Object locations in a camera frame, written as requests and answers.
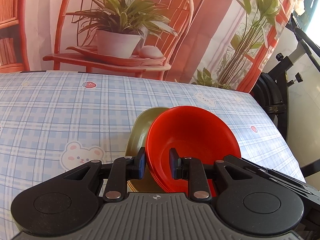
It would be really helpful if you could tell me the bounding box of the red plastic bowl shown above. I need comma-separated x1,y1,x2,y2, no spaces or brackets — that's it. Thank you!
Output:
145,106,241,193

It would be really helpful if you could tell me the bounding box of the blue plaid bear bedsheet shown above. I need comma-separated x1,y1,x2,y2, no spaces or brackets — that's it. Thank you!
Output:
1,72,303,239

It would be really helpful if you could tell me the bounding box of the printed plant chair backdrop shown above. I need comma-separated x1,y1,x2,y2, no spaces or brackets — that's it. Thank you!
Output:
1,0,299,92

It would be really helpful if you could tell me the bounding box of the black metal stand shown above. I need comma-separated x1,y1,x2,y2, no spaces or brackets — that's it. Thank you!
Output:
251,16,319,178

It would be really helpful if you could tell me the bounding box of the olive green plastic plate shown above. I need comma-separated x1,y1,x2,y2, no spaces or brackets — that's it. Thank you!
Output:
125,107,169,193

